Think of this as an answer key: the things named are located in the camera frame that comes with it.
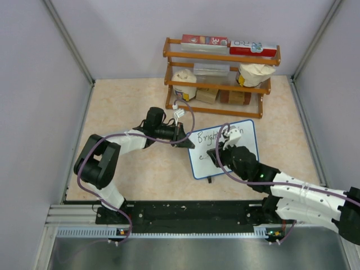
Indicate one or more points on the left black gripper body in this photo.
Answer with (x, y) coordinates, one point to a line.
(166, 133)

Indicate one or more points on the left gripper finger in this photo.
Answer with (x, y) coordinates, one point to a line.
(180, 134)
(187, 144)

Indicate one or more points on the red white box right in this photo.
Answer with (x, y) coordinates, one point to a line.
(244, 48)

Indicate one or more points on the clear plastic box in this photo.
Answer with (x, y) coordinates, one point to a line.
(213, 70)

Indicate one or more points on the red foil box left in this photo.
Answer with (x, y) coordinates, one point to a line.
(202, 40)

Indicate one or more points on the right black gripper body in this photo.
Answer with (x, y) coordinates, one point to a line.
(226, 156)

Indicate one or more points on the blue framed whiteboard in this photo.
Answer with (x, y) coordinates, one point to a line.
(204, 140)

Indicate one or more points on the white bag right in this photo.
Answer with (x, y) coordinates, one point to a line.
(251, 75)

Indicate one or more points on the wooden three tier rack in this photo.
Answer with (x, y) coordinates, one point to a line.
(186, 60)

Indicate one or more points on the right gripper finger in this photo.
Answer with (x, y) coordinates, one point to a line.
(212, 153)
(217, 161)

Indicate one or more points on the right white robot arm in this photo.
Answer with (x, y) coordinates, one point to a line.
(289, 198)

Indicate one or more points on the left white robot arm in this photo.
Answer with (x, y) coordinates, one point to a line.
(96, 164)

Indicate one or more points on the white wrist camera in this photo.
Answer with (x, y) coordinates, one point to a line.
(231, 137)
(177, 113)

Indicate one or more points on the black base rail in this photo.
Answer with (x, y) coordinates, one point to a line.
(190, 216)

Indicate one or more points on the brown cardboard box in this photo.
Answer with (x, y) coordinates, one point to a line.
(207, 95)

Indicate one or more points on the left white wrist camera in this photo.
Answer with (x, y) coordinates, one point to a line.
(177, 113)

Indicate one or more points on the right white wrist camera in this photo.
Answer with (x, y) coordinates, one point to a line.
(231, 137)

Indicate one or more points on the grey cable duct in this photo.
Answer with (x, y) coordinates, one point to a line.
(119, 233)

